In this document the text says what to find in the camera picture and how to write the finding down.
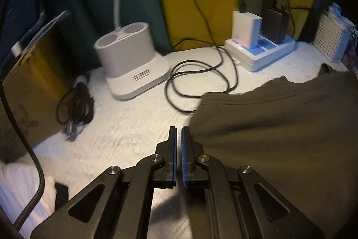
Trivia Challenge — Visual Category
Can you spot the white charger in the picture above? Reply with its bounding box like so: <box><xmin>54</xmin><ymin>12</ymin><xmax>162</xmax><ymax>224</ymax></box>
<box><xmin>232</xmin><ymin>10</ymin><xmax>263</xmax><ymax>50</ymax></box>

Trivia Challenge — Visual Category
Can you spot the black braided cable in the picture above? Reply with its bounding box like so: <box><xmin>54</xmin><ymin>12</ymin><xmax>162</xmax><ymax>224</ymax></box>
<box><xmin>0</xmin><ymin>0</ymin><xmax>47</xmax><ymax>231</ymax></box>

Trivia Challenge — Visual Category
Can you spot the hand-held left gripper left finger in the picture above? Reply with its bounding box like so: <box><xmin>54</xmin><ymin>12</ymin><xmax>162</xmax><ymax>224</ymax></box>
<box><xmin>30</xmin><ymin>125</ymin><xmax>178</xmax><ymax>239</ymax></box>

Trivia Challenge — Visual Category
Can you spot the white plastic basket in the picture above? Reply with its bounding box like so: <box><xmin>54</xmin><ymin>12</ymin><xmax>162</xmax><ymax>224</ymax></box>
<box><xmin>312</xmin><ymin>11</ymin><xmax>351</xmax><ymax>63</ymax></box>

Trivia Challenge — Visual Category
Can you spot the dark brown t-shirt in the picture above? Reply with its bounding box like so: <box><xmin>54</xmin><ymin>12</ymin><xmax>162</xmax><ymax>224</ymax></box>
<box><xmin>188</xmin><ymin>63</ymin><xmax>358</xmax><ymax>239</ymax></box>

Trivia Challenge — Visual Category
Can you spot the white tablet stand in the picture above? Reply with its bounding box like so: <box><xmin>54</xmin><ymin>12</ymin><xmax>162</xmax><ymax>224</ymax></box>
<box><xmin>12</xmin><ymin>41</ymin><xmax>24</xmax><ymax>58</ymax></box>

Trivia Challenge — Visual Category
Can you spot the black tablet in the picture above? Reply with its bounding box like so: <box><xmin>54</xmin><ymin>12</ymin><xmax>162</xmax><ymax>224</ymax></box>
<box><xmin>0</xmin><ymin>0</ymin><xmax>45</xmax><ymax>60</ymax></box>

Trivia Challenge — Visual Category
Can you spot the black charger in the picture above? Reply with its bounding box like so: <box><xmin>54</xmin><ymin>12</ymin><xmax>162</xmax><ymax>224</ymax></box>
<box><xmin>261</xmin><ymin>7</ymin><xmax>289</xmax><ymax>44</ymax></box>

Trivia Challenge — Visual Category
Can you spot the white cloth pile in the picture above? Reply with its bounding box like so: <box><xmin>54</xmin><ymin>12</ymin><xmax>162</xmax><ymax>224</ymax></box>
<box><xmin>0</xmin><ymin>162</ymin><xmax>56</xmax><ymax>231</ymax></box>

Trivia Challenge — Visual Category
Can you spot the long black charging cable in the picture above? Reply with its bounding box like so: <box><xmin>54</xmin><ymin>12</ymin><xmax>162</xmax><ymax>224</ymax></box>
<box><xmin>164</xmin><ymin>0</ymin><xmax>248</xmax><ymax>113</ymax></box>

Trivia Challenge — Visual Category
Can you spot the brown cardboard box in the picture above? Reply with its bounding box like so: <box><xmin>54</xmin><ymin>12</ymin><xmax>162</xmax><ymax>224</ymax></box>
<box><xmin>0</xmin><ymin>29</ymin><xmax>77</xmax><ymax>161</ymax></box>

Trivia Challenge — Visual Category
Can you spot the white blue packet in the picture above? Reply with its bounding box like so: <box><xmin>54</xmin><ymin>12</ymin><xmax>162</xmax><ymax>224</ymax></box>
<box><xmin>327</xmin><ymin>2</ymin><xmax>353</xmax><ymax>28</ymax></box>

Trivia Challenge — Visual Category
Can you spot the white power strip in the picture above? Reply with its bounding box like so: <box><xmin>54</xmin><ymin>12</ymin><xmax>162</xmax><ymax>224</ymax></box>
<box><xmin>224</xmin><ymin>34</ymin><xmax>297</xmax><ymax>72</ymax></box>

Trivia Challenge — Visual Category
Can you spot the purple bag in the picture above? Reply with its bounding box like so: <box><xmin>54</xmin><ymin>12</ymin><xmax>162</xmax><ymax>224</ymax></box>
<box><xmin>345</xmin><ymin>26</ymin><xmax>358</xmax><ymax>73</ymax></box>

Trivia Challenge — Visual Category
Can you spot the thin black charger cable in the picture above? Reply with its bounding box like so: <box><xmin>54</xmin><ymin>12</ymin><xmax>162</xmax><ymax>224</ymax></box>
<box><xmin>273</xmin><ymin>0</ymin><xmax>311</xmax><ymax>41</ymax></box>

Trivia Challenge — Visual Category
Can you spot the bundled black cable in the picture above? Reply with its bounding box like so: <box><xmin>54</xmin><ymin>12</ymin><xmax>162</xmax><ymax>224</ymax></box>
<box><xmin>56</xmin><ymin>75</ymin><xmax>96</xmax><ymax>141</ymax></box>

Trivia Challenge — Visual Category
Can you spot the white desk lamp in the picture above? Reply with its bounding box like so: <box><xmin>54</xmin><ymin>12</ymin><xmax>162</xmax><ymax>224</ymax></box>
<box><xmin>94</xmin><ymin>0</ymin><xmax>171</xmax><ymax>101</ymax></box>

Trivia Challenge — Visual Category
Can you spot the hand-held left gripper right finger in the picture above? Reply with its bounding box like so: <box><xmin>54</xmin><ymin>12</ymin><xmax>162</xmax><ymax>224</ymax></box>
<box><xmin>181</xmin><ymin>126</ymin><xmax>326</xmax><ymax>239</ymax></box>

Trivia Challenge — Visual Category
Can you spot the white textured table cover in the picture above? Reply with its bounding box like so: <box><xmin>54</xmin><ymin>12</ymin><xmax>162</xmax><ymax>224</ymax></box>
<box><xmin>31</xmin><ymin>41</ymin><xmax>350</xmax><ymax>239</ymax></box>

